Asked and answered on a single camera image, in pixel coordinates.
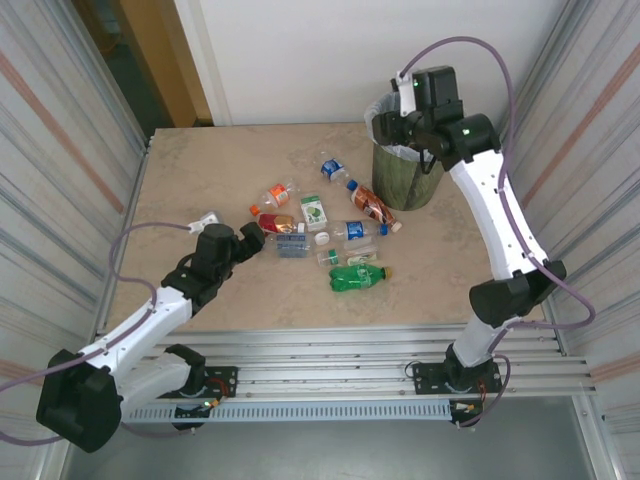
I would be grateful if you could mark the clear bottle grey-blue label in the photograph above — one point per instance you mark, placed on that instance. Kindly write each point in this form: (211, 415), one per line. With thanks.
(290, 246)

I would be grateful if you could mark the clear bottle orange label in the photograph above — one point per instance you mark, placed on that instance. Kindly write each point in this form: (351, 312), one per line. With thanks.
(279, 196)

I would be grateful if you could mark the white bottle lime label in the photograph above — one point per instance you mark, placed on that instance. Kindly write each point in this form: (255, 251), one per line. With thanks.
(313, 212)

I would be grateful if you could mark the white bottle cap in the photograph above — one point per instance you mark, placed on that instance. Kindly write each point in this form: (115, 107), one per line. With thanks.
(321, 238)

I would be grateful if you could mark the crushed clear bottle blue label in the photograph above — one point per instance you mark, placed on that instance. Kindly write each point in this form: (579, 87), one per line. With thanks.
(330, 168)

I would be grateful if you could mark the brown label bottle blue cap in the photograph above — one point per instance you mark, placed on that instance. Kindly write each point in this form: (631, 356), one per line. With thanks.
(370, 202)

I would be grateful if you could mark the small bottle green label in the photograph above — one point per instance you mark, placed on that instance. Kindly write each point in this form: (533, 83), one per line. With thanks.
(330, 257)

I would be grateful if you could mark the water bottle bright blue label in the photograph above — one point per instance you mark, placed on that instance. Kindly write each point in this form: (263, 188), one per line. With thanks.
(355, 230)

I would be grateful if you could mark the bottle green white label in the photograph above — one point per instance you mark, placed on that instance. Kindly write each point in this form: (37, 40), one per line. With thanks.
(360, 259)

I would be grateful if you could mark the green soda bottle yellow cap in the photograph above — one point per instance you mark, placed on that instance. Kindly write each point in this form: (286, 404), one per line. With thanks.
(355, 278)

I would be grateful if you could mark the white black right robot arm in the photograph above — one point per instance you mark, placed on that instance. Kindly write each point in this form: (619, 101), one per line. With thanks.
(485, 210)

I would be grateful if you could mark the translucent plastic bin liner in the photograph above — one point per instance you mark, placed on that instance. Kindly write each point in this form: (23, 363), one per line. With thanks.
(395, 150)

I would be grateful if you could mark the green waste bin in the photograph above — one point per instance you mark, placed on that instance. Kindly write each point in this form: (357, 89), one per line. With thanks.
(400, 185)

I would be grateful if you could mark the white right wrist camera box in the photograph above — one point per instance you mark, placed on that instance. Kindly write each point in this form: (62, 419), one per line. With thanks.
(406, 97)

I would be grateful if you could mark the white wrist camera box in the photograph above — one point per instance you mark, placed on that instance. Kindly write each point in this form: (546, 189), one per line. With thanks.
(206, 220)
(406, 97)

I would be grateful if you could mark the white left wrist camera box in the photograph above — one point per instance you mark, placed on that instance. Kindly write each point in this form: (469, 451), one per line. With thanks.
(206, 220)

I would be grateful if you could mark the aluminium frame rails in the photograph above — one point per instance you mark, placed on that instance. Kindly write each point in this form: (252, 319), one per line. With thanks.
(325, 347)

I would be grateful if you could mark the brown wooden door frame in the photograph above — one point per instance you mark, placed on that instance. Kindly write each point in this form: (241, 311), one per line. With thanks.
(170, 60)

